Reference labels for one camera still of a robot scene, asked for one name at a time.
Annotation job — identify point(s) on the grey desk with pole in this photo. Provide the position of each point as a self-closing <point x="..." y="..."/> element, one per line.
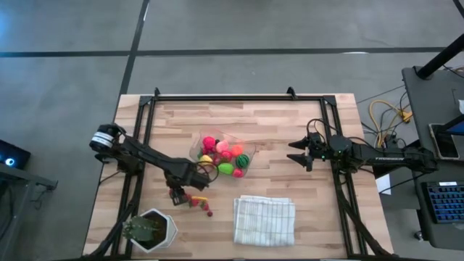
<point x="427" y="101"/>

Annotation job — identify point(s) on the small red toy strawberry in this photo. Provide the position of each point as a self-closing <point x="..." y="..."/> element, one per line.
<point x="205" y="207"/>

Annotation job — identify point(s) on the large red toy strawberry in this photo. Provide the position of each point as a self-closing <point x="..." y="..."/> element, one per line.
<point x="195" y="203"/>

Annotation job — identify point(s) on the glossy red toy apple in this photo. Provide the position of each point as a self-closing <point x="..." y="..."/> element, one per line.
<point x="209" y="142"/>

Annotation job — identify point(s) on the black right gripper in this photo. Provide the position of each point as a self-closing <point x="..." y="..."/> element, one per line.
<point x="320" y="154"/>

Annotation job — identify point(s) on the white hexagonal plant pot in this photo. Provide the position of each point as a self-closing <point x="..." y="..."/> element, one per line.
<point x="170" y="228"/>

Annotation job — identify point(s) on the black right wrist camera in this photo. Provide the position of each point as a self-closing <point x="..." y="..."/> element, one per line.
<point x="316" y="138"/>

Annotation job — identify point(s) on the green cactus plant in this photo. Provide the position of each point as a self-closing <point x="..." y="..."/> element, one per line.
<point x="139" y="228"/>

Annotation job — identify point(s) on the yellow toy lemon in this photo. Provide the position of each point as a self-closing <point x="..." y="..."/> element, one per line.
<point x="206" y="159"/>

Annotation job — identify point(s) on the white paper sheet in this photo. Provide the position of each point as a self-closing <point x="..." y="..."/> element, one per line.
<point x="384" y="185"/>

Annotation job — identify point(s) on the black aluminium table frame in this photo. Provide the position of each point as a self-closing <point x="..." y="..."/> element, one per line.
<point x="235" y="98"/>

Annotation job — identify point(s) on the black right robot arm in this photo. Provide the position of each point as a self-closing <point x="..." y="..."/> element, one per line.
<point x="384" y="157"/>

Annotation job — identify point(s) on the pale toy peach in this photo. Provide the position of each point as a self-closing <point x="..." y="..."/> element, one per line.
<point x="222" y="146"/>

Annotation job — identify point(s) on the grey desk with keyboard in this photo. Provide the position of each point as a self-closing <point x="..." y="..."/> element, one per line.
<point x="435" y="235"/>

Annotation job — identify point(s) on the blue laptop screen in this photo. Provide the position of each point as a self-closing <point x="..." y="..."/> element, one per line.
<point x="457" y="127"/>

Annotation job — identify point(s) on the black computer with blue light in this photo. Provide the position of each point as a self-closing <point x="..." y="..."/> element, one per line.
<point x="14" y="154"/>

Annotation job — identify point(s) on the black slanted pole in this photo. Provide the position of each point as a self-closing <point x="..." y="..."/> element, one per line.
<point x="440" y="58"/>

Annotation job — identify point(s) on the black caster wheel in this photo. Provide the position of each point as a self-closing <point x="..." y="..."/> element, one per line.
<point x="418" y="235"/>

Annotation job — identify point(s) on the white waffle dish towel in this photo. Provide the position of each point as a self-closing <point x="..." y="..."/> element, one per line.
<point x="264" y="221"/>

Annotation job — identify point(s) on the striped toy watermelon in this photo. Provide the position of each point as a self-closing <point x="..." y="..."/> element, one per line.
<point x="242" y="161"/>

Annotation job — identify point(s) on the black smartphone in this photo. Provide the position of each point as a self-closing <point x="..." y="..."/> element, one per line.
<point x="443" y="141"/>

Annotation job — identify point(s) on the yellow toy banana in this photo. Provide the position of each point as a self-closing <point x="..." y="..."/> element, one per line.
<point x="203" y="198"/>

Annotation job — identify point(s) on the clear plastic container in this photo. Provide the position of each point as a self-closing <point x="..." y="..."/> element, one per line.
<point x="232" y="139"/>

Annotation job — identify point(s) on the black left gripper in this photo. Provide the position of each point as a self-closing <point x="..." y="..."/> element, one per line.
<point x="186" y="175"/>

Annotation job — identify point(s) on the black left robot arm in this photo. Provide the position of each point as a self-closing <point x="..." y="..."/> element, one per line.
<point x="145" y="154"/>

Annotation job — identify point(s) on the backlit computer keyboard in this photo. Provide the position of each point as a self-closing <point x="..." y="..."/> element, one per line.
<point x="447" y="203"/>

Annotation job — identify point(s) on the grey metal side table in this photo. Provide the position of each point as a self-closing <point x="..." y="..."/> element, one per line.
<point x="36" y="181"/>

